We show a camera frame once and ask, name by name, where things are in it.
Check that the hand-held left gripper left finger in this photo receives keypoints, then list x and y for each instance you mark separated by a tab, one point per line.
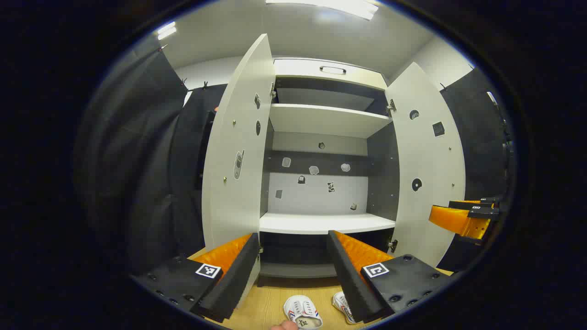
238	275

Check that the small ceiling light panel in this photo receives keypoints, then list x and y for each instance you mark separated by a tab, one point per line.
166	30

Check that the white shoe cabinet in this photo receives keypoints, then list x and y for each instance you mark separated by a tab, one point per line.
321	119

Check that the white canvas shoe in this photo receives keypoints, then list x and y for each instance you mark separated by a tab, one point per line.
300	309
340	303

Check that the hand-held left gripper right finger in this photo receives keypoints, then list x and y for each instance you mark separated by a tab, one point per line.
348	279

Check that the large ceiling light panel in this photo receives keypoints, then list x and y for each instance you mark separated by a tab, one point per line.
339	7

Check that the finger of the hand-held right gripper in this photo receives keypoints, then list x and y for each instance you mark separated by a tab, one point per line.
490	200
461	205

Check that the black backdrop cloth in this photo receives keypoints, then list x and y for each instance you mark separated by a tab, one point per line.
481	151
137	160

